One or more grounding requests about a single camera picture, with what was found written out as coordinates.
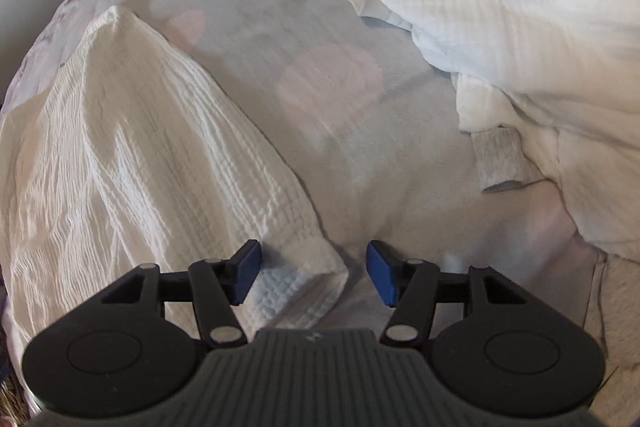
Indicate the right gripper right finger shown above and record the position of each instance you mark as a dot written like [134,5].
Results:
[407,286]

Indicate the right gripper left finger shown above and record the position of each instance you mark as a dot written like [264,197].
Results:
[219,285]

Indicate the white crinkle muslin garment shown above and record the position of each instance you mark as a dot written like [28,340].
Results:
[135,155]

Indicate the pile of white clothes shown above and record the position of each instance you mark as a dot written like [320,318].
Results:
[565,74]

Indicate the grey knit garment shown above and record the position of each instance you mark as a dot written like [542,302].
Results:
[500,161]

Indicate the pink dotted grey bedsheet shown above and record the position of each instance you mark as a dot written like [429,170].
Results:
[369,130]

